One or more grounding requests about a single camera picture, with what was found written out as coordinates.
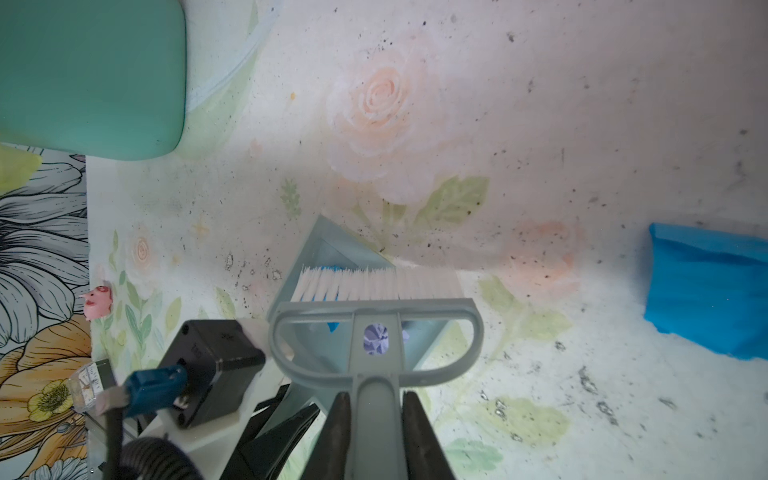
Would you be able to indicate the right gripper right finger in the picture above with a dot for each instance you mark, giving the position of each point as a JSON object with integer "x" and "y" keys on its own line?
{"x": 425, "y": 458}

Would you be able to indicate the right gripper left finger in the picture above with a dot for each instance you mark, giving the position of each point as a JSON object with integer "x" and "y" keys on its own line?
{"x": 329, "y": 456}

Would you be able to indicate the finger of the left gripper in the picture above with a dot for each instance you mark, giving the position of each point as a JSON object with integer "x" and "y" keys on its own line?
{"x": 262, "y": 451}

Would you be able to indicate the grey-blue hand brush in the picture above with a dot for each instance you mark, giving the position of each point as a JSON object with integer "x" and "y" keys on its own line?
{"x": 376, "y": 384}

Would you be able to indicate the purple paper scrap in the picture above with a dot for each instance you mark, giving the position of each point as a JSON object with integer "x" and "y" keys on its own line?
{"x": 376, "y": 340}

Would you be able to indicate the small blue paper scrap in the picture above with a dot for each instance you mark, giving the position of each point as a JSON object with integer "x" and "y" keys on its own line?
{"x": 330, "y": 275}

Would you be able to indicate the small clock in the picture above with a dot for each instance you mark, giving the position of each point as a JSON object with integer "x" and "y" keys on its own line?
{"x": 88, "y": 384}

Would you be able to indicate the small pink pig toy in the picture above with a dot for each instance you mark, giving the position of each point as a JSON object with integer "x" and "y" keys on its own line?
{"x": 97, "y": 303}

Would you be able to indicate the green bin with bag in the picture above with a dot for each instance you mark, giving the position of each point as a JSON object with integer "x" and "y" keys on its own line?
{"x": 99, "y": 78}

